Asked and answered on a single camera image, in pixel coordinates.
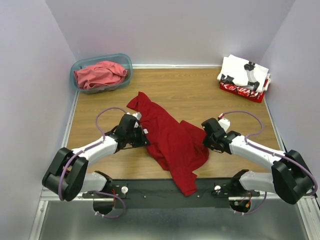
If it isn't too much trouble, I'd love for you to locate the dark red t shirt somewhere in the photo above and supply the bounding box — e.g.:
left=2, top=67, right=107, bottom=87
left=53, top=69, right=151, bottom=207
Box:
left=127, top=92, right=209, bottom=197

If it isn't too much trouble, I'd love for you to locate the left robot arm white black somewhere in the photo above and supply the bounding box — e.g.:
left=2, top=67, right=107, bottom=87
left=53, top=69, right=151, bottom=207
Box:
left=42, top=112, right=150, bottom=202

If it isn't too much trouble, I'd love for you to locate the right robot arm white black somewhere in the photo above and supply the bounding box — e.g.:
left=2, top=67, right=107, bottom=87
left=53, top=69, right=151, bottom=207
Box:
left=201, top=118, right=315, bottom=205

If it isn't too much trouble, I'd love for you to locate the folded red printed t shirt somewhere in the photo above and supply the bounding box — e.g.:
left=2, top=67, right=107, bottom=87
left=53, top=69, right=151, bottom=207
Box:
left=219, top=78, right=271, bottom=103

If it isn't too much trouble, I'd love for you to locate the pink t shirt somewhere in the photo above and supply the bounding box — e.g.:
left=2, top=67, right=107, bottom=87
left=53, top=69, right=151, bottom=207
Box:
left=73, top=61, right=128, bottom=90

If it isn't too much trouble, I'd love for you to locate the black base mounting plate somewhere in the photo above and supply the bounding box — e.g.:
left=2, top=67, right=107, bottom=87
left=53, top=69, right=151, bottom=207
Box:
left=82, top=177, right=260, bottom=213

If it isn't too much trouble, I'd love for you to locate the teal plastic bin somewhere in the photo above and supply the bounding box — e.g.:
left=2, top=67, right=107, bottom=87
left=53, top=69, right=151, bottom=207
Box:
left=69, top=53, right=133, bottom=94

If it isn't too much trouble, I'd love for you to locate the folded white printed t shirt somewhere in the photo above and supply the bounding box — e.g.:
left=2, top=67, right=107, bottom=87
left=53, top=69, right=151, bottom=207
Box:
left=217, top=54, right=269, bottom=93

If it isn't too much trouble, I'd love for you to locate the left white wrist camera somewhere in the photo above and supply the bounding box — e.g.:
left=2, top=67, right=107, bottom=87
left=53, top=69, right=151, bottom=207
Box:
left=123, top=112, right=142, bottom=123

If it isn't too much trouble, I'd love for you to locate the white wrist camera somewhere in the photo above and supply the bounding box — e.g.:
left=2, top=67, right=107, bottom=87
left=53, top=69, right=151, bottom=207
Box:
left=218, top=117, right=231, bottom=132
left=123, top=112, right=142, bottom=123

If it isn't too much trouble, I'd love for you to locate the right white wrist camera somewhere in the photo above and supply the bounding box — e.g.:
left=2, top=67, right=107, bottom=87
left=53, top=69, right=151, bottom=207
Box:
left=218, top=117, right=231, bottom=132

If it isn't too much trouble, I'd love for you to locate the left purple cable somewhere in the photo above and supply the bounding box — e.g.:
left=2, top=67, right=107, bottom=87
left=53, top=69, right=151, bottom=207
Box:
left=57, top=106, right=130, bottom=202

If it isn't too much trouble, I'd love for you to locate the aluminium extrusion frame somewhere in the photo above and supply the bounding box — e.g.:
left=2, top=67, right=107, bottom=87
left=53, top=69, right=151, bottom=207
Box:
left=29, top=91, right=79, bottom=240

